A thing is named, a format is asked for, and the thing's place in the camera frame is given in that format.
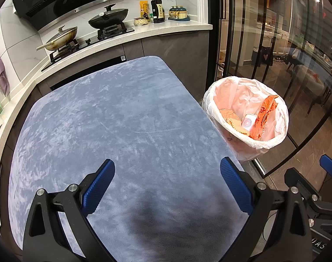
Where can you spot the purple hanging towel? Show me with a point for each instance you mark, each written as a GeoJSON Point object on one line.
{"type": "Point", "coordinates": [0, 71]}

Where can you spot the beige wok with lid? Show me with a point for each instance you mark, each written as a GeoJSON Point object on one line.
{"type": "Point", "coordinates": [63, 35]}

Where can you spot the ceramic condiment jar set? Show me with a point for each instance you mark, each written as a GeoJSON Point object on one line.
{"type": "Point", "coordinates": [179, 13]}

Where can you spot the black framed glass door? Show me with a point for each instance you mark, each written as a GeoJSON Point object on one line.
{"type": "Point", "coordinates": [247, 19]}

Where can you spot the black built-in appliance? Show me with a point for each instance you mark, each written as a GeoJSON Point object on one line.
{"type": "Point", "coordinates": [81, 72]}

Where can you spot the black wok with lid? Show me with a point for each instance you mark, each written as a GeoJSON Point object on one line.
{"type": "Point", "coordinates": [108, 19]}

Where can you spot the trash bin with white liner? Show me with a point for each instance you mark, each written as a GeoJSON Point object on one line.
{"type": "Point", "coordinates": [236, 92]}

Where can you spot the white kitchen countertop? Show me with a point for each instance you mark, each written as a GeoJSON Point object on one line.
{"type": "Point", "coordinates": [168, 27]}

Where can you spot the blue-grey plush table cover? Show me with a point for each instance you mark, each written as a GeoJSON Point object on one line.
{"type": "Point", "coordinates": [114, 114]}

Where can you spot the yellow seasoning packet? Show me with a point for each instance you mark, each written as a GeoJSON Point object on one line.
{"type": "Point", "coordinates": [144, 9]}

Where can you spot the dark soy sauce bottle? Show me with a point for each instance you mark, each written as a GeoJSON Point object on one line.
{"type": "Point", "coordinates": [157, 11]}

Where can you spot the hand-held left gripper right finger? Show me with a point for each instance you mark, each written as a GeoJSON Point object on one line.
{"type": "Point", "coordinates": [236, 188]}

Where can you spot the black bag with heart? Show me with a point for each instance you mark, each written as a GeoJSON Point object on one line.
{"type": "Point", "coordinates": [266, 57]}

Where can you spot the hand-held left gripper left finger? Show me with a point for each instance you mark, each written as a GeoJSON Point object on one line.
{"type": "Point", "coordinates": [99, 185]}

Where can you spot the pink floral paper cup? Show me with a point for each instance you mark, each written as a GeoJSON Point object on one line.
{"type": "Point", "coordinates": [249, 121]}

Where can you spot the orange snack wrapper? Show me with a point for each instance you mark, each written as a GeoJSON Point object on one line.
{"type": "Point", "coordinates": [264, 117]}

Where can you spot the black gas stove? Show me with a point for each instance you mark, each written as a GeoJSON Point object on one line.
{"type": "Point", "coordinates": [84, 46]}

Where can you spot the dark grey kitchen cabinet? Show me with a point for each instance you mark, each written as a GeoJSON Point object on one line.
{"type": "Point", "coordinates": [176, 54]}

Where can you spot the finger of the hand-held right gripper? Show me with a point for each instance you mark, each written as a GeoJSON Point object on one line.
{"type": "Point", "coordinates": [331, 165]}
{"type": "Point", "coordinates": [294, 176]}

